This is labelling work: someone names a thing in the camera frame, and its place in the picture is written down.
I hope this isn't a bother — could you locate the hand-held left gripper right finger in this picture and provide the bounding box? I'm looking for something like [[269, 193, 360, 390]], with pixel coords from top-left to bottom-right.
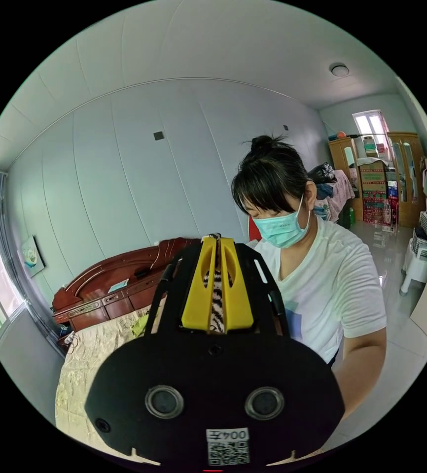
[[219, 236, 254, 330]]

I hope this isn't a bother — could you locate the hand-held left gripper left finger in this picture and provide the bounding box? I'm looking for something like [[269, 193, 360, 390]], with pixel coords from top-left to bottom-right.
[[181, 236, 218, 330]]

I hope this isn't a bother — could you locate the black and white striped long sleeve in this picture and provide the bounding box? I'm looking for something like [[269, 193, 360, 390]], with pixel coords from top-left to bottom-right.
[[203, 232, 233, 335]]

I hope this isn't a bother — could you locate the light green cloth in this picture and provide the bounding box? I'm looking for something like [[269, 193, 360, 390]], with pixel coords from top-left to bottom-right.
[[130, 317, 152, 338]]

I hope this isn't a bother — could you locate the person's body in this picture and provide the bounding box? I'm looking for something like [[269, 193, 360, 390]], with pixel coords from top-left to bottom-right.
[[231, 134, 388, 370]]

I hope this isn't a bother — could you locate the bed with cream patterned sheet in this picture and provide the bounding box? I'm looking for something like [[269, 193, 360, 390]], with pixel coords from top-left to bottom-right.
[[50, 236, 204, 450]]

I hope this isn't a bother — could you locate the pile of clothes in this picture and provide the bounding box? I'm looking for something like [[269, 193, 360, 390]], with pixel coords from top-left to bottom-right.
[[307, 162, 356, 223]]

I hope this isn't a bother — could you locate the stack of cartons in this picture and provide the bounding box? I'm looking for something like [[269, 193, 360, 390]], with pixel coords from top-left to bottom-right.
[[356, 135, 400, 227]]

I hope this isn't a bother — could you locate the narrow wooden cupboard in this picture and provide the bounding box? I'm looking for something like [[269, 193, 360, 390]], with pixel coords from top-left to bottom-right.
[[327, 136, 364, 222]]

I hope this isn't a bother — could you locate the white plastic stool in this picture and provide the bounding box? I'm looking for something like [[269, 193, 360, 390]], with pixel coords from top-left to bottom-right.
[[399, 237, 427, 297]]

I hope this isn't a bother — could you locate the wooden wardrobe with mirror doors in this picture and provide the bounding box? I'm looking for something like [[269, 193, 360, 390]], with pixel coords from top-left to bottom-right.
[[386, 131, 426, 229]]

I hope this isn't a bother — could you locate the small window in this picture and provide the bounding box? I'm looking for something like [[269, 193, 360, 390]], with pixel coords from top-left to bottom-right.
[[352, 110, 390, 138]]

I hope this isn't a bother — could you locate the framed wall picture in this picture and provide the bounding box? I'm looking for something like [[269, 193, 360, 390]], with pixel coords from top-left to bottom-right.
[[21, 235, 47, 278]]

